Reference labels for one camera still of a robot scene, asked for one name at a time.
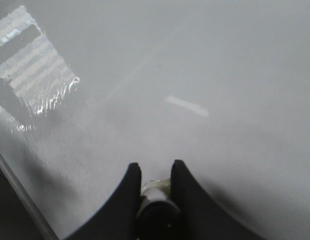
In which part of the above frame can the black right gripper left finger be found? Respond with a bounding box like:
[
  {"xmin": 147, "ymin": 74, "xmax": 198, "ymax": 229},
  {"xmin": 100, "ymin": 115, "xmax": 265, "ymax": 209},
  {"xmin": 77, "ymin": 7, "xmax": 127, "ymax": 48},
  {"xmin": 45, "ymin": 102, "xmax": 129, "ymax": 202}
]
[{"xmin": 67, "ymin": 162, "xmax": 142, "ymax": 240}]

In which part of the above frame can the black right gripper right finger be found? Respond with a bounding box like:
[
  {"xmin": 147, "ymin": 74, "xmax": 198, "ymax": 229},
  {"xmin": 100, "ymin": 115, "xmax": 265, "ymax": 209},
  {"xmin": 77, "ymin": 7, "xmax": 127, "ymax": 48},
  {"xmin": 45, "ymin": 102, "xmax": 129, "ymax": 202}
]
[{"xmin": 170, "ymin": 159, "xmax": 263, "ymax": 240}]

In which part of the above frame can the black and white whiteboard marker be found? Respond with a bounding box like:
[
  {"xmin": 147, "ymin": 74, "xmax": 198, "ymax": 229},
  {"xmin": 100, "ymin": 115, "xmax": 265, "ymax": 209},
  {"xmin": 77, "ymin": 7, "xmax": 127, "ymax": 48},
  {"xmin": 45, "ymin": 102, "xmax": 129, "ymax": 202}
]
[{"xmin": 136, "ymin": 179, "xmax": 181, "ymax": 240}]

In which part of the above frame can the white whiteboard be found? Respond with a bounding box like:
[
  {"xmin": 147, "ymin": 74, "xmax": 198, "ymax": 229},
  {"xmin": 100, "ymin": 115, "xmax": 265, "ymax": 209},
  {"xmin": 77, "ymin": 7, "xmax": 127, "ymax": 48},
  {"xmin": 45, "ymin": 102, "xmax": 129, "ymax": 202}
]
[{"xmin": 0, "ymin": 0, "xmax": 310, "ymax": 240}]

